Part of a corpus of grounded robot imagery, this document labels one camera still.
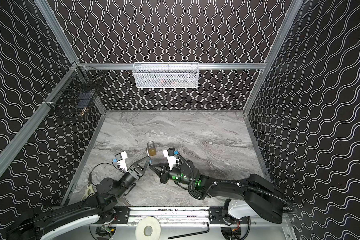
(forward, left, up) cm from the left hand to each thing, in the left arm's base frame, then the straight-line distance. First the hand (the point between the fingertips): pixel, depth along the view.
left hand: (152, 161), depth 65 cm
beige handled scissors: (-6, +38, -25) cm, 46 cm away
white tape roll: (-21, +3, -27) cm, 34 cm away
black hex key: (-22, -21, -28) cm, 41 cm away
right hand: (-1, +1, -5) cm, 5 cm away
